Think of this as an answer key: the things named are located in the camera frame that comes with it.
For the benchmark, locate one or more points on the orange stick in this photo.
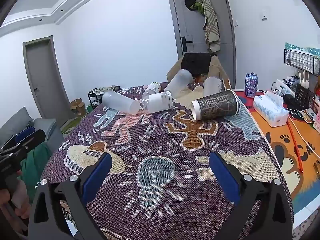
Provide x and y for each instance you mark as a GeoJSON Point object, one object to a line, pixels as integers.
{"type": "Point", "coordinates": [296, 147]}

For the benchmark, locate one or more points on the white tissue pack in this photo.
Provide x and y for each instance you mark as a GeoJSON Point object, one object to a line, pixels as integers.
{"type": "Point", "coordinates": [271, 110]}

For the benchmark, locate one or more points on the grey sofa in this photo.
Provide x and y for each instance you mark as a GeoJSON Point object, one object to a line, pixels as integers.
{"type": "Point", "coordinates": [15, 123]}

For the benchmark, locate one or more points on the frosted plastic cup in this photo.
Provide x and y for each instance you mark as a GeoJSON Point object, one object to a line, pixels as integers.
{"type": "Point", "coordinates": [178, 82]}
{"type": "Point", "coordinates": [120, 102]}
{"type": "Point", "coordinates": [212, 86]}

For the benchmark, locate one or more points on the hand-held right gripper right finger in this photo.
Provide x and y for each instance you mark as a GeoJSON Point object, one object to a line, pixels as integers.
{"type": "Point", "coordinates": [225, 180]}

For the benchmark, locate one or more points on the black chair cushion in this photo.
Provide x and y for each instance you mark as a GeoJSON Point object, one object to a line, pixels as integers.
{"type": "Point", "coordinates": [197, 63]}

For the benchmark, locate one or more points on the white labelled plastic cup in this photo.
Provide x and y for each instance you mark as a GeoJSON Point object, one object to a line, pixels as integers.
{"type": "Point", "coordinates": [152, 88]}

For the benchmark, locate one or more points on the beige plaid scarf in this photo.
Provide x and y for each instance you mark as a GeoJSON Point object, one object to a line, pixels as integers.
{"type": "Point", "coordinates": [211, 22]}

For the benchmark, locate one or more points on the snack packet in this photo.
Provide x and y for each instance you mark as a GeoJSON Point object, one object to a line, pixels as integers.
{"type": "Point", "coordinates": [307, 116]}

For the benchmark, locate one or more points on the green floor mat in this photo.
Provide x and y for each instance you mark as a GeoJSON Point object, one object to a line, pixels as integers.
{"type": "Point", "coordinates": [73, 125]}

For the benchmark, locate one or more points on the black hat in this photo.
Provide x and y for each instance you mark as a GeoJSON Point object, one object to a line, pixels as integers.
{"type": "Point", "coordinates": [190, 2]}

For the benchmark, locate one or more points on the purple drink can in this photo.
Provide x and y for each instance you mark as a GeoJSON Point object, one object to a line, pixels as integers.
{"type": "Point", "coordinates": [250, 85]}

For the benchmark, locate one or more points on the orange cat mat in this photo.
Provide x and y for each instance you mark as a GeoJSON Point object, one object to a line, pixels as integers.
{"type": "Point", "coordinates": [271, 136]}

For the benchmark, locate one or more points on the black shoe rack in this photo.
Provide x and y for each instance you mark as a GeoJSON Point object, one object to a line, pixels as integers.
{"type": "Point", "coordinates": [96, 97]}

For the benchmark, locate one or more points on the person's left hand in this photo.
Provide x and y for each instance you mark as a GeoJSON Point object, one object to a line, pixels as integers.
{"type": "Point", "coordinates": [21, 200]}

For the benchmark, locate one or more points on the green hanging cloth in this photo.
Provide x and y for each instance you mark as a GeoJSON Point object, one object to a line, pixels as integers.
{"type": "Point", "coordinates": [198, 7]}

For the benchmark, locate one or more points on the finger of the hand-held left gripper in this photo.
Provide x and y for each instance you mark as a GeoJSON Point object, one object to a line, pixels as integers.
{"type": "Point", "coordinates": [24, 133]}
{"type": "Point", "coordinates": [35, 138]}

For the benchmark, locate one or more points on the white wall switch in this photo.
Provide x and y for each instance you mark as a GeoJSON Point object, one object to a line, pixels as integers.
{"type": "Point", "coordinates": [264, 14]}

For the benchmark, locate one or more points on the purple printed blanket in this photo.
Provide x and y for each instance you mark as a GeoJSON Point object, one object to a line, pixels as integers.
{"type": "Point", "coordinates": [155, 135]}

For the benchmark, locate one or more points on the cardboard box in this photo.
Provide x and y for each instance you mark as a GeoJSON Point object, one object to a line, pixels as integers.
{"type": "Point", "coordinates": [78, 107]}

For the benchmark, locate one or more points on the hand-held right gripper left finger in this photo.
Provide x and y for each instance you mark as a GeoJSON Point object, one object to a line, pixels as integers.
{"type": "Point", "coordinates": [97, 178]}

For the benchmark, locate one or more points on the white power strip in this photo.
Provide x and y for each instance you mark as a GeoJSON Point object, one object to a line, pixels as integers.
{"type": "Point", "coordinates": [281, 87]}

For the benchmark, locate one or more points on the plain grey door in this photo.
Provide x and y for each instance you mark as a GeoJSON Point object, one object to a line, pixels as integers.
{"type": "Point", "coordinates": [43, 75]}

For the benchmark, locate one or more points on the dark printed paper cup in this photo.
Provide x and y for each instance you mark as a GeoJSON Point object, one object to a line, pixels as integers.
{"type": "Point", "coordinates": [216, 105]}

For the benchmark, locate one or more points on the white plastic utensils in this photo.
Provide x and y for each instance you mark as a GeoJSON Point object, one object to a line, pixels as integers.
{"type": "Point", "coordinates": [303, 80]}

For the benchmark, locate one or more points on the black mesh utensil holder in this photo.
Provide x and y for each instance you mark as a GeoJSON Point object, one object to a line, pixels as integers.
{"type": "Point", "coordinates": [303, 97]}

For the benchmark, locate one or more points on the clear plastic cup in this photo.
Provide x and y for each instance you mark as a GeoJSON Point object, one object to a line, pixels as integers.
{"type": "Point", "coordinates": [157, 102]}

